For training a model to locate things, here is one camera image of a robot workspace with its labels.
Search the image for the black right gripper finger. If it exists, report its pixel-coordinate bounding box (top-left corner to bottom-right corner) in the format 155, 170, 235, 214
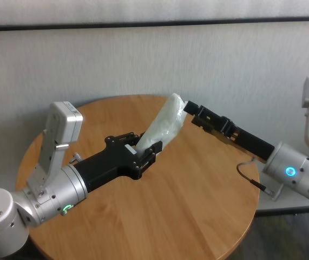
183, 100, 212, 121
191, 115, 218, 134

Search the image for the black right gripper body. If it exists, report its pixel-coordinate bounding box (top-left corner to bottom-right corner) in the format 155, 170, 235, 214
210, 110, 276, 164

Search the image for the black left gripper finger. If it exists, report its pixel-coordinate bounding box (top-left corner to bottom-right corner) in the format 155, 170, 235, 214
119, 131, 142, 149
134, 140, 163, 178

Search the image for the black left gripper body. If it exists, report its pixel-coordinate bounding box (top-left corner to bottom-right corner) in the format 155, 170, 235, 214
73, 133, 156, 194

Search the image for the white sandbag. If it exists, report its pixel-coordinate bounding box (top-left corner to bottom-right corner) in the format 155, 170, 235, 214
135, 93, 188, 158

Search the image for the black baseboard strip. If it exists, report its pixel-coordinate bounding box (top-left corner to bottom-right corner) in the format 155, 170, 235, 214
255, 205, 309, 217

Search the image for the right arm connector cable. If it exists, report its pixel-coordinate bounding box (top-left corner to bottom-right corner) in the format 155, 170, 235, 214
236, 159, 275, 195

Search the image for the black wall rail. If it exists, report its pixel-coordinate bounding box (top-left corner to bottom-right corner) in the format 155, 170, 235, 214
0, 16, 309, 32

